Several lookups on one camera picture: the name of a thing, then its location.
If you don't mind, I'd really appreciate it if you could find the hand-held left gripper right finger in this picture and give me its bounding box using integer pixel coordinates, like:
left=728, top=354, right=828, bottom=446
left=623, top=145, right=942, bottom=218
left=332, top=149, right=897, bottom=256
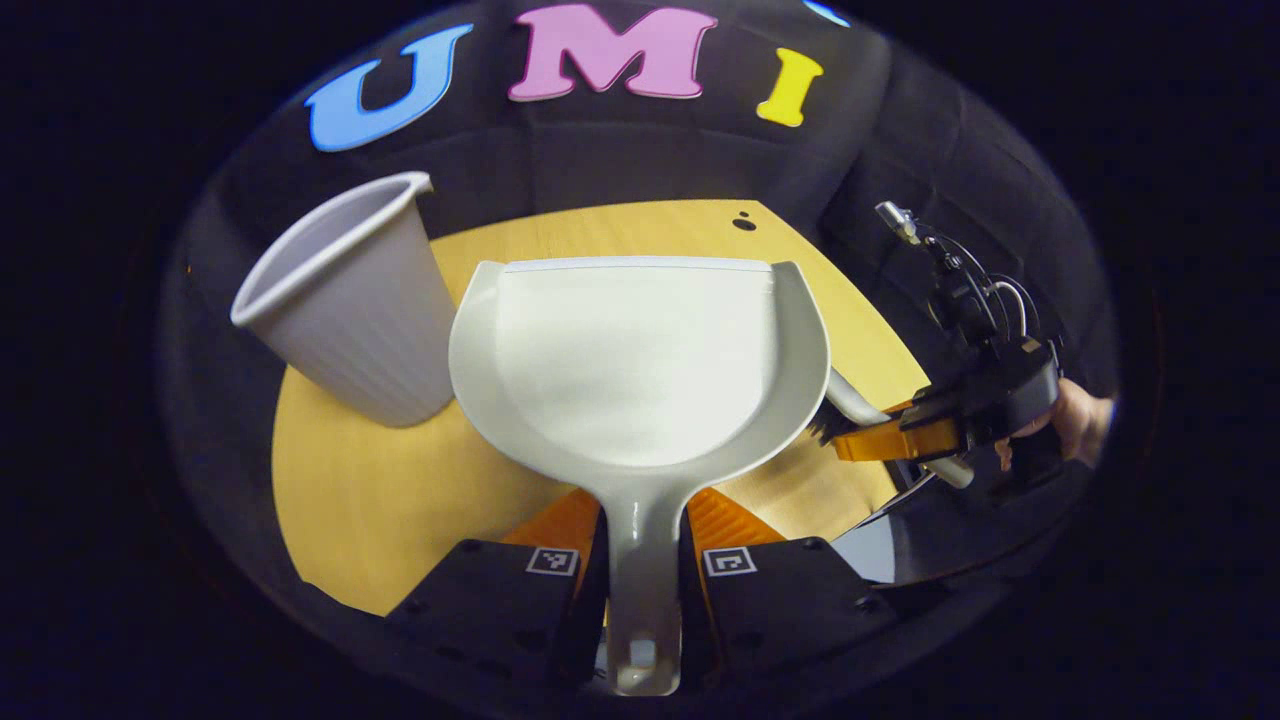
left=684, top=487, right=903, bottom=693

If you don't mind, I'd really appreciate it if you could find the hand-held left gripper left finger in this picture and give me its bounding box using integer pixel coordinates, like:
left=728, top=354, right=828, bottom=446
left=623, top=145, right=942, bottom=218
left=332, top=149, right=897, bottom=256
left=383, top=488, right=608, bottom=691

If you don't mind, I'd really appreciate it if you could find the small grey broom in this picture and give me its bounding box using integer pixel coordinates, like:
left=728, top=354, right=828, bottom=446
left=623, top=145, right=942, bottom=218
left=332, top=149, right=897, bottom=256
left=808, top=367, right=977, bottom=490

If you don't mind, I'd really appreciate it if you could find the grey plastic dustpan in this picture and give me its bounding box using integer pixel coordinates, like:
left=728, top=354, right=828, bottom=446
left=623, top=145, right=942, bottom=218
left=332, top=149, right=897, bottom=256
left=447, top=256, right=832, bottom=697

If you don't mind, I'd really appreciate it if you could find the grey plastic garbage bin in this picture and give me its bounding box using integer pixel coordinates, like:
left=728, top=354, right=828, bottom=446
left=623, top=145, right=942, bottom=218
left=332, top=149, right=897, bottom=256
left=230, top=170, right=462, bottom=430

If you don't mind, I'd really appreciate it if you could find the wooden desktop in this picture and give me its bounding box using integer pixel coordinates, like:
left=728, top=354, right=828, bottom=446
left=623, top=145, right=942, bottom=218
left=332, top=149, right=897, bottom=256
left=272, top=199, right=933, bottom=617

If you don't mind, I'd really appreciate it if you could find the thin grey cable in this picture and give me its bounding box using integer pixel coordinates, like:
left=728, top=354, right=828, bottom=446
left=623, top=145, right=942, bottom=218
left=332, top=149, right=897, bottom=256
left=848, top=470, right=939, bottom=528

